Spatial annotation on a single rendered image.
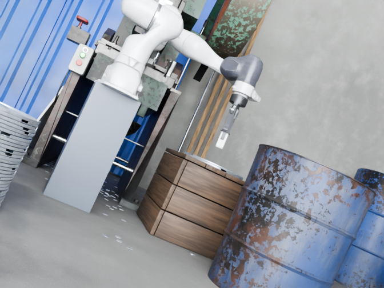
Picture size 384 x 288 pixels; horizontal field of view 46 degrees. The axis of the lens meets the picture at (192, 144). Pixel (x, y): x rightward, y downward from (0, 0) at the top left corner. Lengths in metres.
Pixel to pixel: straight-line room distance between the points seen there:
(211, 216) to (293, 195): 0.55
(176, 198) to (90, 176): 0.36
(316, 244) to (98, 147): 0.83
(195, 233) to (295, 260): 0.57
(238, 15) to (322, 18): 1.95
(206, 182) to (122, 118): 0.44
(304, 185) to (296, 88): 2.68
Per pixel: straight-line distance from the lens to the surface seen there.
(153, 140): 2.26
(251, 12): 2.37
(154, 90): 2.34
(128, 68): 1.71
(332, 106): 4.17
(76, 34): 2.36
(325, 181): 1.41
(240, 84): 1.91
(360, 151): 4.30
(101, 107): 1.68
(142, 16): 1.78
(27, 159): 2.27
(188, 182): 1.82
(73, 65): 2.24
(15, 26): 3.84
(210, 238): 1.89
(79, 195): 1.71
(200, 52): 2.09
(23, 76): 3.76
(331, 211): 1.43
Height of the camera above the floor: 0.30
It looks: 3 degrees up
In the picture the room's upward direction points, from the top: 25 degrees clockwise
